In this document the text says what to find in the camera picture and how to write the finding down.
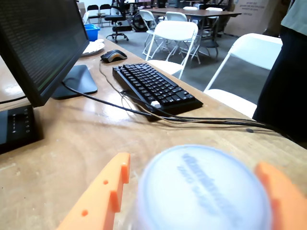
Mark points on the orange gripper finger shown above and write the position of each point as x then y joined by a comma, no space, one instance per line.
290,206
96,206

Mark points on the clear bottle dark label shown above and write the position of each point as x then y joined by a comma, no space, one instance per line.
199,191

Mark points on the grey stand with black base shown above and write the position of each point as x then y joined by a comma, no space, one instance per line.
14,127

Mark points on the person in dark trousers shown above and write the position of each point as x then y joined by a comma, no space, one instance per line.
287,83

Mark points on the black keyboard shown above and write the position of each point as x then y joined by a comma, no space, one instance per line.
153,86

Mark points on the black computer mouse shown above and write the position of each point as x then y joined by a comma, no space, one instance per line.
112,55

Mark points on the white folding chair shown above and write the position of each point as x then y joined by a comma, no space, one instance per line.
176,16
254,48
147,15
175,30

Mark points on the black computer monitor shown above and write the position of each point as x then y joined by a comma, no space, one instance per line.
36,43

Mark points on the blue plastic bin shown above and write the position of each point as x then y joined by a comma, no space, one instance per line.
92,31

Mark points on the black office chair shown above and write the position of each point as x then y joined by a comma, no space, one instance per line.
115,18

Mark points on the black floor fan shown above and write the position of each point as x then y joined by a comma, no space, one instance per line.
139,21

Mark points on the large cardboard box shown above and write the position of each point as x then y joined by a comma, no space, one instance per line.
254,16

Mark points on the black folding chair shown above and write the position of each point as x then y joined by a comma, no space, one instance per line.
104,7
93,8

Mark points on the brown folding table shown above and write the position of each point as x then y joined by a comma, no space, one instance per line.
192,12

